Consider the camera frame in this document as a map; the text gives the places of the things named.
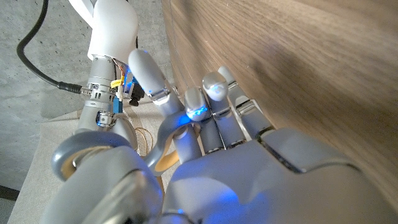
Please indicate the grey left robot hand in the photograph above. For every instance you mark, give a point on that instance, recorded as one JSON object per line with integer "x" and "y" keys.
{"x": 248, "y": 186}

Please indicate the beige striped curtain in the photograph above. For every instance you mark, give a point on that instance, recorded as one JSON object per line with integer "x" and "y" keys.
{"x": 37, "y": 174}

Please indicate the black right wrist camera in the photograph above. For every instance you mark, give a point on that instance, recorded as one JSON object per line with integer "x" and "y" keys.
{"x": 136, "y": 95}

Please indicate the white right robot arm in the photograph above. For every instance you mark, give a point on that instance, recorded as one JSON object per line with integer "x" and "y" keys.
{"x": 112, "y": 28}

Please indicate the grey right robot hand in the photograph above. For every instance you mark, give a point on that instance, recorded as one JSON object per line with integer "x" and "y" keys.
{"x": 99, "y": 93}

